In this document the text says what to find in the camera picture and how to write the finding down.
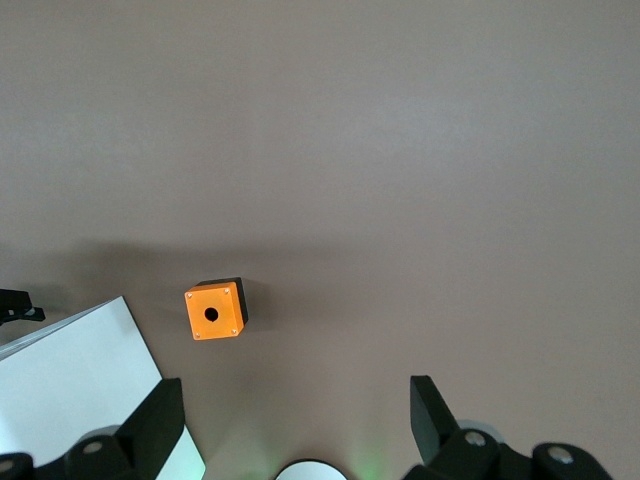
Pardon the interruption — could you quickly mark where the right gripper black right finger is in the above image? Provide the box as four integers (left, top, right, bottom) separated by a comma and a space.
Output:
402, 374, 506, 480

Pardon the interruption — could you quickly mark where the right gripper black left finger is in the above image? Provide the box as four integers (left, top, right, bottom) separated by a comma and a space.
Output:
67, 378, 184, 480

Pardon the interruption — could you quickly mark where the white drawer cabinet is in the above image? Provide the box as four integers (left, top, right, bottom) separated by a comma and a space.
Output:
0, 295, 207, 480

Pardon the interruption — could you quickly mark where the orange box with hole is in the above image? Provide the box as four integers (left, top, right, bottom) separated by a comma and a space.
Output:
183, 277, 250, 344

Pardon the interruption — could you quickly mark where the brown table cover sheet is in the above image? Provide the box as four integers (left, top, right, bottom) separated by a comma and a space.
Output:
0, 0, 640, 480

